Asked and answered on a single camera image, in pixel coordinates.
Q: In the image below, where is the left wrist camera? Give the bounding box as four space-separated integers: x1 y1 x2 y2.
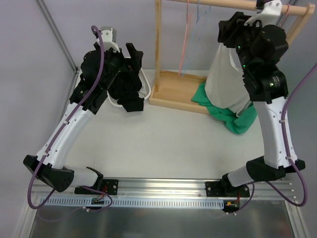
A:
96 26 120 53

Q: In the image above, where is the cream tank top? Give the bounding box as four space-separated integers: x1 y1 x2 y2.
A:
205 43 251 117

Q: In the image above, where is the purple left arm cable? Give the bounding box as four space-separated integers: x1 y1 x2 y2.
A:
27 24 113 211

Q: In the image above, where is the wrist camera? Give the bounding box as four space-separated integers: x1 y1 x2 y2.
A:
244 0 282 26
96 26 120 53

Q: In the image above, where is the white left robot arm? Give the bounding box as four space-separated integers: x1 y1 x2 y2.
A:
23 43 143 194

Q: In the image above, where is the white perforated plastic basket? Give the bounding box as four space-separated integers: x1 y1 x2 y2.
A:
107 69 151 111

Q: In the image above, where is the wooden clothes rack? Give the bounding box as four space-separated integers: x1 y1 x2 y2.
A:
149 0 316 114

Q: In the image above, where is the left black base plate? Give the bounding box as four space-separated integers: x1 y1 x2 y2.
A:
74 178 119 195

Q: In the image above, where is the pink wire hanger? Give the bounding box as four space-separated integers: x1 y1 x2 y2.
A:
178 0 192 77

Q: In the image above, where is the blue wire hanger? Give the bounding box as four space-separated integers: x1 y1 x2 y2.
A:
181 0 211 76

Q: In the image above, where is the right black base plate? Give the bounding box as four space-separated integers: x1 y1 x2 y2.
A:
205 180 250 198

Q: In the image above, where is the black tank top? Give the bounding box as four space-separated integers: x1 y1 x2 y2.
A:
108 71 144 112

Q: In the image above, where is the green tank top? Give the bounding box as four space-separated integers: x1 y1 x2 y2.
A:
191 83 258 134

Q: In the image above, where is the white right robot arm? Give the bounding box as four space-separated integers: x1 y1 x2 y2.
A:
216 11 306 196

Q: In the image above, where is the white tank top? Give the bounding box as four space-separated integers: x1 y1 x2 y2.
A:
138 87 151 100

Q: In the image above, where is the white slotted cable duct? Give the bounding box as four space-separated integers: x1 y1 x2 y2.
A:
46 196 224 209

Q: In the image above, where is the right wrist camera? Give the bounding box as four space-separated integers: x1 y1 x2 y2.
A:
244 0 282 26

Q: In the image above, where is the aluminium mounting rail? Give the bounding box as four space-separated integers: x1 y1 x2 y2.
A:
31 178 297 200

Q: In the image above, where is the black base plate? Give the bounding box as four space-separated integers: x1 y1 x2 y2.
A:
205 180 250 198
74 178 119 195

